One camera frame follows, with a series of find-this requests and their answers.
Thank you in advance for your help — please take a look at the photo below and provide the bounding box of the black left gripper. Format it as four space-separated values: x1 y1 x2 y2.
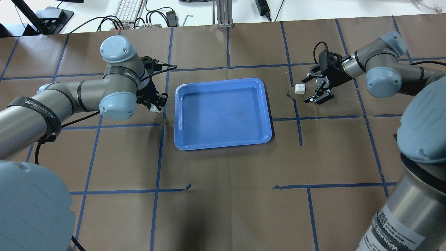
136 56 168 110

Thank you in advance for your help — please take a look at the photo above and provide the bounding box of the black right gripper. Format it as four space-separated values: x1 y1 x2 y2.
301 51 345 104

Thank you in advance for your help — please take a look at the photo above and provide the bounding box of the white block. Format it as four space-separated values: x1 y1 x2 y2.
294 83 306 95
149 104 161 113

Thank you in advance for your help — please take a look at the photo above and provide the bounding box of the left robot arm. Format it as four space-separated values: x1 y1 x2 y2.
0 35 168 160

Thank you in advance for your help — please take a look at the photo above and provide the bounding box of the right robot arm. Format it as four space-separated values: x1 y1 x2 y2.
302 31 446 251

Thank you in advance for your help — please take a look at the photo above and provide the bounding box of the blue plastic tray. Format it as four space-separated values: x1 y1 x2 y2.
174 78 272 151

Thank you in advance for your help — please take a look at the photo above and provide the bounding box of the white keyboard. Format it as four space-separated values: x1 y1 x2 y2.
113 0 145 27

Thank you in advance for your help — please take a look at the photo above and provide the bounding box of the black power adapter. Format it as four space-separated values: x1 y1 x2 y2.
255 0 270 19

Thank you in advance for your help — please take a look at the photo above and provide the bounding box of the black monitor stand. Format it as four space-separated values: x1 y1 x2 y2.
12 0 74 35

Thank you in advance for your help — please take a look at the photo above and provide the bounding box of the aluminium frame post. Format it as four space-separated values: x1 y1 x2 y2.
216 0 234 29

